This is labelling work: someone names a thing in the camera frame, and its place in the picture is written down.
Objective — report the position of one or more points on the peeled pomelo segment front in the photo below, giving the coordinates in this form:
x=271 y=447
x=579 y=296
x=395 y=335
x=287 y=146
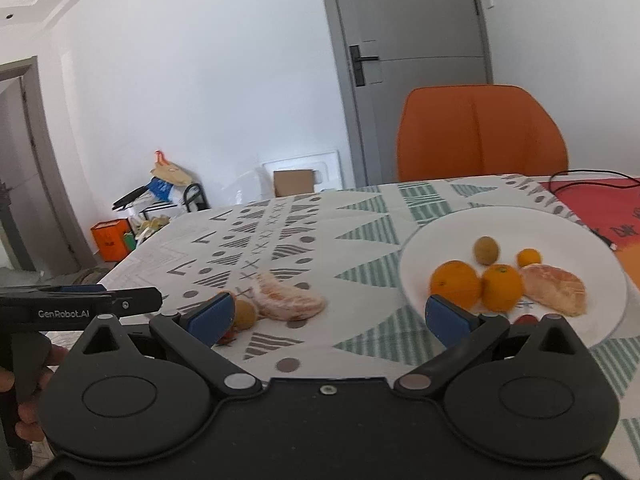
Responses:
x=555 y=288

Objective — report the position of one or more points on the black door handle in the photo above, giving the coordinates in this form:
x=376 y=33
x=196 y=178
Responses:
x=358 y=60

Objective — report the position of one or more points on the small kumquat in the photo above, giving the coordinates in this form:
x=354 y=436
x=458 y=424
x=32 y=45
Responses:
x=528 y=256

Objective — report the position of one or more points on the orange paper bag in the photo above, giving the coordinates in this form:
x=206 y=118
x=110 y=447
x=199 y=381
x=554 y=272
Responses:
x=109 y=237

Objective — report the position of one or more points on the large orange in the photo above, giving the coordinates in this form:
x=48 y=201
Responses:
x=502 y=288
x=458 y=283

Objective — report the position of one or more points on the peeled pomelo segment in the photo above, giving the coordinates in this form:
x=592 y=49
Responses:
x=555 y=288
x=283 y=302

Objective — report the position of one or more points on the white foam packaging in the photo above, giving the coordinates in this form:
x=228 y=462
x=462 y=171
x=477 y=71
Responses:
x=326 y=168

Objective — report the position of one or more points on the grey door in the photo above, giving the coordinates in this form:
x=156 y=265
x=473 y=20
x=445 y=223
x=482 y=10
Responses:
x=420 y=43

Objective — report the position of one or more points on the person's left hand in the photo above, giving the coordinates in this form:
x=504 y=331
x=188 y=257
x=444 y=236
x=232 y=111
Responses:
x=26 y=425

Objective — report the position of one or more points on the cardboard box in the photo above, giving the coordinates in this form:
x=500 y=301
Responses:
x=293 y=182

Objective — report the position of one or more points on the red strawberry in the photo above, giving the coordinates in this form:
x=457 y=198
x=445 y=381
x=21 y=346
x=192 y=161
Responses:
x=526 y=319

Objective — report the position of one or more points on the white ceramic plate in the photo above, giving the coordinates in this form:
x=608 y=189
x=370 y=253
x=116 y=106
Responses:
x=561 y=243

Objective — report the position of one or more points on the patterned white tablecloth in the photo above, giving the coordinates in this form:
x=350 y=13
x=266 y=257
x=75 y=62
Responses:
x=370 y=254

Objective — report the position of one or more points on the orange chair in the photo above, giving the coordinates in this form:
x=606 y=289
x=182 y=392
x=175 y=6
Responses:
x=476 y=130

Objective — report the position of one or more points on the red orange cartoon mat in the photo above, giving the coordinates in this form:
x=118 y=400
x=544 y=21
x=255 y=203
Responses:
x=608 y=203

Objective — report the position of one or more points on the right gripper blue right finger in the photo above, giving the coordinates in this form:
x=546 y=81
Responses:
x=466 y=337

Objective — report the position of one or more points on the large orange front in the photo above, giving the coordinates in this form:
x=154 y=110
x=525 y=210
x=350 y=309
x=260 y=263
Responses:
x=502 y=288

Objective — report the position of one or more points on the brown kiwi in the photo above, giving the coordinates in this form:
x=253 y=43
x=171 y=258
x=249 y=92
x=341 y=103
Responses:
x=245 y=315

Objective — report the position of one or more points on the green kiwi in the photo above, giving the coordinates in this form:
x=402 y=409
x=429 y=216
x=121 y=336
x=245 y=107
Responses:
x=486 y=251

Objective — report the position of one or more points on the grey side door frame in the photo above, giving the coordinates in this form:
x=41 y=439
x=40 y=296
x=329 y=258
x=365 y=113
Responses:
x=39 y=230

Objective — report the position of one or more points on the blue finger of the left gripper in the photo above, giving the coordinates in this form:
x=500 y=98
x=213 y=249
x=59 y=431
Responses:
x=78 y=289

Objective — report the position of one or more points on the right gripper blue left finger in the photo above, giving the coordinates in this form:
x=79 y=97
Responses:
x=189 y=339

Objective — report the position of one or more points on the pile of bags and clutter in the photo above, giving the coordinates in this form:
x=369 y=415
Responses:
x=170 y=193

